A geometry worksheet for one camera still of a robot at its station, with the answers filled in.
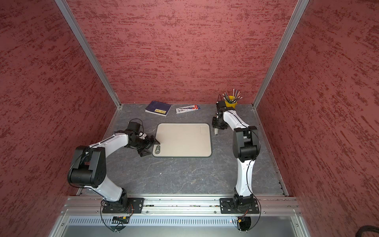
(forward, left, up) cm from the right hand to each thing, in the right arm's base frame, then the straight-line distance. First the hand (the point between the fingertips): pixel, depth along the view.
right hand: (216, 127), depth 100 cm
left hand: (-16, +40, +1) cm, 43 cm away
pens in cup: (+23, -17, +7) cm, 29 cm away
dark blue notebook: (+23, +44, -3) cm, 50 cm away
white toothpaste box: (+22, +21, -3) cm, 30 cm away
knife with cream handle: (-4, 0, +2) cm, 4 cm away
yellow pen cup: (+17, -13, +5) cm, 22 cm away
